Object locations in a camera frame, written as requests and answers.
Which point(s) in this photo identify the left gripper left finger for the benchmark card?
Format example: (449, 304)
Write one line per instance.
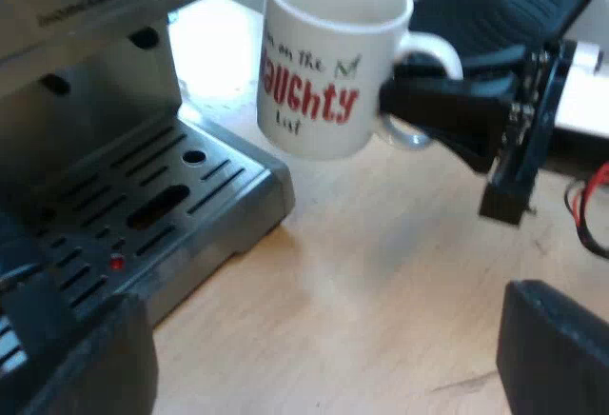
(85, 362)

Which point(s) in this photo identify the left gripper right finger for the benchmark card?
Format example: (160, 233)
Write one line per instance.
(556, 362)

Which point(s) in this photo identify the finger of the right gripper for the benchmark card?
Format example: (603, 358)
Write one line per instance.
(476, 93)
(461, 134)

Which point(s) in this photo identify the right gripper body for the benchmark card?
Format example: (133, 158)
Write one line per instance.
(528, 148)

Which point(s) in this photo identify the white mug with red and black print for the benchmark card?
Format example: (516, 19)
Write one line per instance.
(333, 141)

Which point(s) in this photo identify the steel espresso machine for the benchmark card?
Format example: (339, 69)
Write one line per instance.
(95, 101)

